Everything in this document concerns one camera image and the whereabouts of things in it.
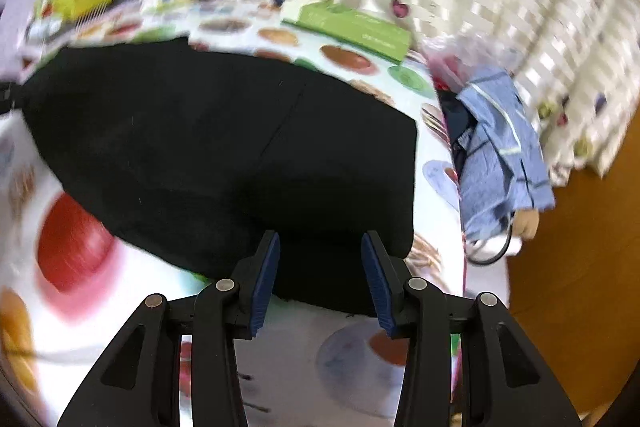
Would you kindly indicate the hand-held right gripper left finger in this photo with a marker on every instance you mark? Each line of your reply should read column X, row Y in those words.
column 265, row 287

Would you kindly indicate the black pants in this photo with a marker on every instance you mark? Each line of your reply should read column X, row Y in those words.
column 200, row 147

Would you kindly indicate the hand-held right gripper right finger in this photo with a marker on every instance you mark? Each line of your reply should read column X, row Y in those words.
column 377, row 287

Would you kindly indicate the blue clothes pile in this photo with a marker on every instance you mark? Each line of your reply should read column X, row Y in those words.
column 495, row 157

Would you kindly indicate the clear plastic bag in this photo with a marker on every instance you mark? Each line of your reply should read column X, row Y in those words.
column 450, row 57

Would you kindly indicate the dark cloth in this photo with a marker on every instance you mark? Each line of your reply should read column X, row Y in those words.
column 457, row 117

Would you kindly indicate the flat green box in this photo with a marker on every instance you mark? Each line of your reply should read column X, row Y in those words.
column 350, row 29

